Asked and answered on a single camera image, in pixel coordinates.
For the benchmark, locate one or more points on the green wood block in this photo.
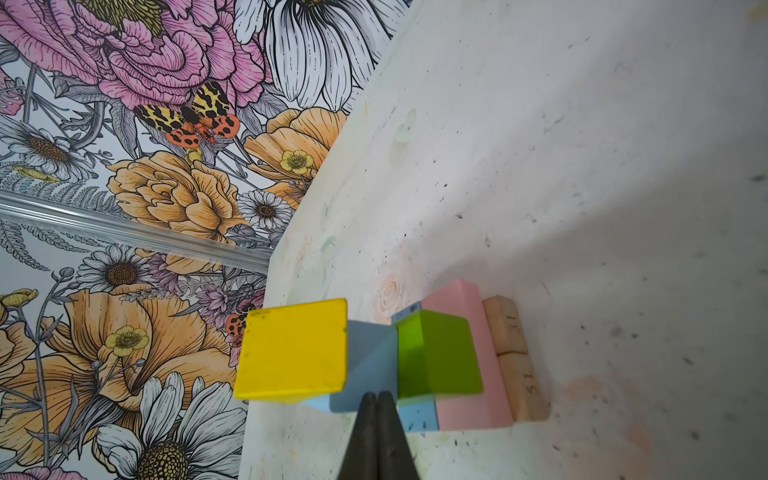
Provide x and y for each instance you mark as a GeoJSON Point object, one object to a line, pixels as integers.
{"type": "Point", "coordinates": [436, 357]}

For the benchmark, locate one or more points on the blue long wood block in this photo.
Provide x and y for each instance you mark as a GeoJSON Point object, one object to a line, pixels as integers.
{"type": "Point", "coordinates": [418, 417]}

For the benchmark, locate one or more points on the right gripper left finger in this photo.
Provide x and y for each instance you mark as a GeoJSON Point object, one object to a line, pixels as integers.
{"type": "Point", "coordinates": [360, 460]}

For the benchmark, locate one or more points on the natural wood block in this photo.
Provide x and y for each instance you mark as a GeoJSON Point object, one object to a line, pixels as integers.
{"type": "Point", "coordinates": [524, 393]}
{"type": "Point", "coordinates": [505, 325]}

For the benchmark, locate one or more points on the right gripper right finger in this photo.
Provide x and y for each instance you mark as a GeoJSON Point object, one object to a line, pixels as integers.
{"type": "Point", "coordinates": [395, 461]}

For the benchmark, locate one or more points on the light blue small block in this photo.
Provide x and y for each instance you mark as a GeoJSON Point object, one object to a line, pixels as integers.
{"type": "Point", "coordinates": [372, 367]}

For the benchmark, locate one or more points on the pink wood block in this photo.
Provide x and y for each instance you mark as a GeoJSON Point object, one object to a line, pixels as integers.
{"type": "Point", "coordinates": [490, 409]}

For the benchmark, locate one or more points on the left corner aluminium post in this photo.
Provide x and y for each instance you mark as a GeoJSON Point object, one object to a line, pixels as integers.
{"type": "Point", "coordinates": [47, 214]}

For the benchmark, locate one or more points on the yellow wood block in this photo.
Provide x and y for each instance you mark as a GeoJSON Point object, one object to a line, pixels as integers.
{"type": "Point", "coordinates": [294, 353]}

